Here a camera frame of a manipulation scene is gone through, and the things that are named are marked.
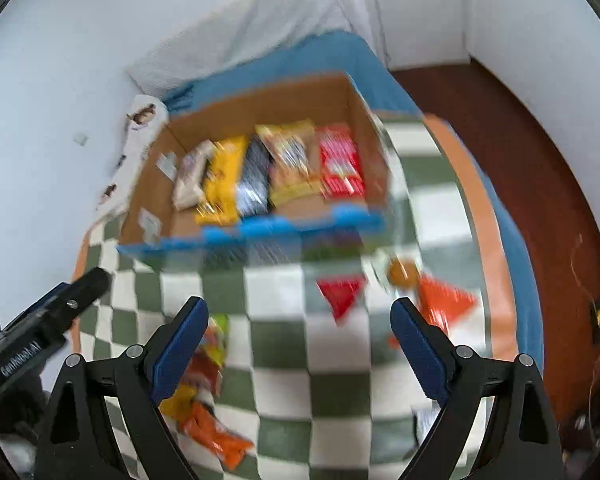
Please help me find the orange sunflower seed packet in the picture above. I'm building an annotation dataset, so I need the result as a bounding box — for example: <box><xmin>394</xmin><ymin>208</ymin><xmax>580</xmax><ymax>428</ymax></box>
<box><xmin>181</xmin><ymin>401</ymin><xmax>253</xmax><ymax>470</ymax></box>

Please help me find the black red noodle packet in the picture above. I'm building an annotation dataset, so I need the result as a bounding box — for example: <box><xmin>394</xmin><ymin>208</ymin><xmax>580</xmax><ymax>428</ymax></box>
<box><xmin>235</xmin><ymin>134</ymin><xmax>273</xmax><ymax>219</ymax></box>

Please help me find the yellow egg cookie snack bag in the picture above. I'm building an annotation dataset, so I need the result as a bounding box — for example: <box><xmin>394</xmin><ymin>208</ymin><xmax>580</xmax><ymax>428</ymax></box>
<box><xmin>256</xmin><ymin>119</ymin><xmax>321</xmax><ymax>208</ymax></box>

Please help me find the grey white snack packet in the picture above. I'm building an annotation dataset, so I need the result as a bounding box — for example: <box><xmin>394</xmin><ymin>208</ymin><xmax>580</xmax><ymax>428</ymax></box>
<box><xmin>413</xmin><ymin>403</ymin><xmax>440</xmax><ymax>446</ymax></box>

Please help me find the small yellow snack packet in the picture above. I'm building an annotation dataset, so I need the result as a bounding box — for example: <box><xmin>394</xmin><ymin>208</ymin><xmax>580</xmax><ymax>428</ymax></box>
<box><xmin>159</xmin><ymin>384</ymin><xmax>197</xmax><ymax>424</ymax></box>

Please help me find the brown shrimp snack packet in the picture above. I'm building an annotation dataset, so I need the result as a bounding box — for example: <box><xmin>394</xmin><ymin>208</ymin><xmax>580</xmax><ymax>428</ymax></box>
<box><xmin>181</xmin><ymin>349</ymin><xmax>225</xmax><ymax>398</ymax></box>

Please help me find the colourful candy ball bag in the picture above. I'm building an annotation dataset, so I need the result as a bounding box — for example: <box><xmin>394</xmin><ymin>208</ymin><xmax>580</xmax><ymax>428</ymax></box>
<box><xmin>201</xmin><ymin>314</ymin><xmax>230</xmax><ymax>366</ymax></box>

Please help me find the orange triangular snack packet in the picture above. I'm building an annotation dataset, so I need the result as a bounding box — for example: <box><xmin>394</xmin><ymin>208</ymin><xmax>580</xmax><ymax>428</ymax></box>
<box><xmin>389</xmin><ymin>274</ymin><xmax>478</xmax><ymax>336</ymax></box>

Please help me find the white snack packet in box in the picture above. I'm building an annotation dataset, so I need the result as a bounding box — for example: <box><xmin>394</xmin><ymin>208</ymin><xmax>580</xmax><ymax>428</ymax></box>
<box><xmin>172</xmin><ymin>140</ymin><xmax>215</xmax><ymax>210</ymax></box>

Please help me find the wrapped brown candy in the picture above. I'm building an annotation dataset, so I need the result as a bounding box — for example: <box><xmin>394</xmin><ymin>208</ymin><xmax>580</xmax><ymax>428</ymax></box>
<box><xmin>372</xmin><ymin>249</ymin><xmax>420</xmax><ymax>289</ymax></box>

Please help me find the green white checkered blanket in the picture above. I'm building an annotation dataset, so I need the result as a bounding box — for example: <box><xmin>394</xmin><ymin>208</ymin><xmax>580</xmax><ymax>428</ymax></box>
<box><xmin>78</xmin><ymin>117</ymin><xmax>519</xmax><ymax>479</ymax></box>

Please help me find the red triangular snack packet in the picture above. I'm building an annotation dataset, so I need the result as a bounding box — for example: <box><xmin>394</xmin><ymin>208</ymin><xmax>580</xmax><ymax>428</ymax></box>
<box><xmin>316</xmin><ymin>274</ymin><xmax>366</xmax><ymax>324</ymax></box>

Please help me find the brown cardboard box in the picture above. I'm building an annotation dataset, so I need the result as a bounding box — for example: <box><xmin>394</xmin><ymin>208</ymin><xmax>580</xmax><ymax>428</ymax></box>
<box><xmin>118</xmin><ymin>73</ymin><xmax>389</xmax><ymax>259</ymax></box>

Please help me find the white textured pillow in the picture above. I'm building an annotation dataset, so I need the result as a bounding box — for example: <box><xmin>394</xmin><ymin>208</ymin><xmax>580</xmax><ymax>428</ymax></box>
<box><xmin>125</xmin><ymin>0</ymin><xmax>363</xmax><ymax>98</ymax></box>

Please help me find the blue bed sheet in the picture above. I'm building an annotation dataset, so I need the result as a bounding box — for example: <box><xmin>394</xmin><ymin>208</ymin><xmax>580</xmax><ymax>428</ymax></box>
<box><xmin>161</xmin><ymin>30</ymin><xmax>544</xmax><ymax>370</ymax></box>

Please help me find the white door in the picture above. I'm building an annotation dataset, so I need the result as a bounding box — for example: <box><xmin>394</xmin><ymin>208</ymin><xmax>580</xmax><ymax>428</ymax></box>
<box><xmin>376</xmin><ymin>0</ymin><xmax>469</xmax><ymax>70</ymax></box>

